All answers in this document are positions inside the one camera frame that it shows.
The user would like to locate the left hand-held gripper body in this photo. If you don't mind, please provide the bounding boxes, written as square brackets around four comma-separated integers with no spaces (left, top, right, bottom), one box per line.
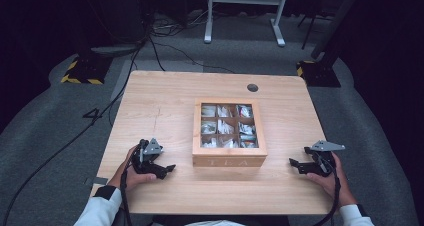
[131,138,168,179]

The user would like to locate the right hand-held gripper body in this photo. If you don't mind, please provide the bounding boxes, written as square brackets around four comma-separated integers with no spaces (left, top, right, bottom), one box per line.
[303,139,346,178]

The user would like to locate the wooden tea box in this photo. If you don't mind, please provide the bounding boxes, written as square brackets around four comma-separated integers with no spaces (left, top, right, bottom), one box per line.
[192,97,268,168]

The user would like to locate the group of tea bags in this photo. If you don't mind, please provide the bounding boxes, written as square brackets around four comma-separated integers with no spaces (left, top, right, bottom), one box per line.
[200,104,259,149]

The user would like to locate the person's left hand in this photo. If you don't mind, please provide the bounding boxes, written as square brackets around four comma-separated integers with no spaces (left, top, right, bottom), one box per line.
[108,145,158,192]

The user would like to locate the person's right hand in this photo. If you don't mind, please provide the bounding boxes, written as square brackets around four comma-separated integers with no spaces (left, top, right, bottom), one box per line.
[305,152,358,209]

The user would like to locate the person's dark lap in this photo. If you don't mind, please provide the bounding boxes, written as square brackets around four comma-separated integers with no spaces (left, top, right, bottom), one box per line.
[151,214,291,226]

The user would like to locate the black left wristband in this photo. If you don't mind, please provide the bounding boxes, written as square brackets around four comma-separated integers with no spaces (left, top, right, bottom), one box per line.
[93,185,118,200]

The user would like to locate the grey tape piece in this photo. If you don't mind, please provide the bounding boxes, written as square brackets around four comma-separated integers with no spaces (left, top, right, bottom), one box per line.
[84,176,109,186]

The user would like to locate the black yellow striped base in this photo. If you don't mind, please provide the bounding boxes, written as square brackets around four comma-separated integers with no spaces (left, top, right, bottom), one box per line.
[296,59,342,88]
[60,54,113,85]

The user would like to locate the black tripod legs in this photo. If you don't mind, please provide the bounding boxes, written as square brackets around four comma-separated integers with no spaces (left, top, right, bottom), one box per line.
[297,13,322,50]

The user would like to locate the grey slanted pole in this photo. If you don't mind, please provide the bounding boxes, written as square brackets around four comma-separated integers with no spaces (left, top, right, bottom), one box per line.
[311,0,365,60]

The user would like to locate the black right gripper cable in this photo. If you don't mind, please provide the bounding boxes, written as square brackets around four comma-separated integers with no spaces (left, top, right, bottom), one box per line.
[313,155,342,226]

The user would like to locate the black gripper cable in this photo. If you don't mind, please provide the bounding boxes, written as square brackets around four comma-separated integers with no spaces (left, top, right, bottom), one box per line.
[313,155,342,226]
[119,149,141,226]

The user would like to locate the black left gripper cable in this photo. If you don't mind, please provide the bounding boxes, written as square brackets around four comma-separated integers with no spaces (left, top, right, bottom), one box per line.
[119,149,141,226]

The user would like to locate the long black floor cable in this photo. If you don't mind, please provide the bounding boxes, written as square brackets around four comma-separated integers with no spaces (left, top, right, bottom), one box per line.
[1,35,151,226]

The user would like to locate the thin black floor cable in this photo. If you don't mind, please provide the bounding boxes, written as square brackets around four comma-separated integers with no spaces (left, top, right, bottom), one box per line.
[148,35,235,74]

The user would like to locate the bundle of floor cables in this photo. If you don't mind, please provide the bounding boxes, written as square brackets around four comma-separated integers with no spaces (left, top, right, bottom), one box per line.
[148,10,209,38]

